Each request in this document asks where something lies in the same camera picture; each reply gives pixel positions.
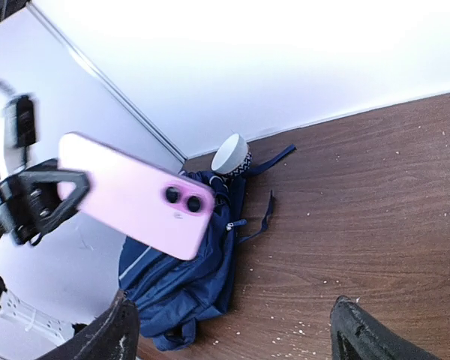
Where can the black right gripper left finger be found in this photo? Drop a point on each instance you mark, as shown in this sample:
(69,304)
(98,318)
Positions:
(113,335)

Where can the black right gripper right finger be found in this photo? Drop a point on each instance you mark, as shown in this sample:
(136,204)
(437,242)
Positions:
(355,334)

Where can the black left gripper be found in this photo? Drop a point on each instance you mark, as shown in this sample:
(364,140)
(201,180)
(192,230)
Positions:
(38,200)

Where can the navy blue student backpack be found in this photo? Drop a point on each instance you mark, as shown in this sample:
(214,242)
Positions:
(172,295)

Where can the pink smartphone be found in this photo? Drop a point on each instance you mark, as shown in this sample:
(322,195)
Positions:
(166,211)

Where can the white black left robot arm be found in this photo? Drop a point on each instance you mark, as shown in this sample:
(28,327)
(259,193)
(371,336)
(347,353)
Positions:
(33,320)

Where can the white patterned ceramic bowl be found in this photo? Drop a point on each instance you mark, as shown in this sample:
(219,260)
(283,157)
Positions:
(233,157)

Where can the left aluminium frame post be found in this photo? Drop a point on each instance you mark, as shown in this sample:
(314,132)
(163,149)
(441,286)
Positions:
(92,69)

